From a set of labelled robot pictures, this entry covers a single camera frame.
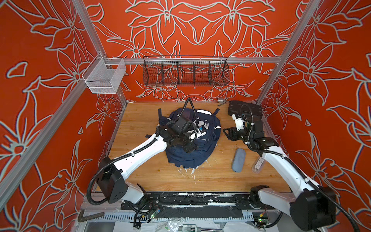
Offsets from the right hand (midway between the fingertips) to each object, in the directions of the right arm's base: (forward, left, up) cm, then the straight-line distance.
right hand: (226, 128), depth 81 cm
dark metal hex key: (-40, +75, -17) cm, 87 cm away
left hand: (-7, +18, 0) cm, 20 cm away
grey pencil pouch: (-13, -9, -17) cm, 23 cm away
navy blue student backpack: (-9, +13, +9) cm, 18 cm away
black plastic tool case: (+24, -27, -14) cm, 39 cm away
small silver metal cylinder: (+39, -7, -16) cm, 42 cm away
